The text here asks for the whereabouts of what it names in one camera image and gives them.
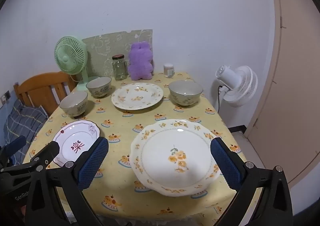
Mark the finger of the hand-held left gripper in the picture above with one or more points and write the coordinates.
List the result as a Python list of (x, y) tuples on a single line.
[(16, 144), (48, 151)]

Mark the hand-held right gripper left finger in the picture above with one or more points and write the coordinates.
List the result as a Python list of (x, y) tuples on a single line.
[(92, 163)]

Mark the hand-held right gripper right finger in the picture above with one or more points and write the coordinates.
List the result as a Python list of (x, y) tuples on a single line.
[(225, 166)]

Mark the white plate with red trim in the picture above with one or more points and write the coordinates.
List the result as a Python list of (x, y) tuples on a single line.
[(75, 136)]

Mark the small floral ceramic bowl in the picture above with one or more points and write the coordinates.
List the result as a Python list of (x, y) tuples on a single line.
[(73, 109), (98, 89)]

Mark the scalloped yellow floral plate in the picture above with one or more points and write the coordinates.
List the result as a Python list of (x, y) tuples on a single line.
[(170, 163)]

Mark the large floral ceramic bowl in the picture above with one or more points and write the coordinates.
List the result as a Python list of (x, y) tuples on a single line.
[(185, 98)]

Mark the round yellow floral plate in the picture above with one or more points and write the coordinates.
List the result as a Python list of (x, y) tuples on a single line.
[(137, 97)]

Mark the grey plaid pillow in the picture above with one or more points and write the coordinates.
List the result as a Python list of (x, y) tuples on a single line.
[(25, 121)]

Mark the wooden chair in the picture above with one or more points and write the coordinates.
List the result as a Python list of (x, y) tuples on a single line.
[(42, 83)]

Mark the yellow printed tablecloth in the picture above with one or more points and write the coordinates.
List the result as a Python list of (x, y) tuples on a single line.
[(150, 118)]

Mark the white fan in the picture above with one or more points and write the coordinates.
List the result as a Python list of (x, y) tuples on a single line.
[(240, 83)]

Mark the green desk fan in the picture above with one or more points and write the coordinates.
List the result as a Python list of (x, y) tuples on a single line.
[(66, 58)]

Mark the glass jar with lid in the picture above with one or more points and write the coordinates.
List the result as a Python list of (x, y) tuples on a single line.
[(119, 69)]

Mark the beige door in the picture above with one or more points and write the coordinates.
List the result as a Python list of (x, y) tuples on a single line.
[(295, 91)]

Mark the cotton swab container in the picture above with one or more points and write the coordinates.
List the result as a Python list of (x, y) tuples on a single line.
[(169, 70)]

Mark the purple plush toy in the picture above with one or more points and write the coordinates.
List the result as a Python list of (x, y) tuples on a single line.
[(140, 63)]

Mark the green patterned board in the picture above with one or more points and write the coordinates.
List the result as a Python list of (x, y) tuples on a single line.
[(107, 43)]

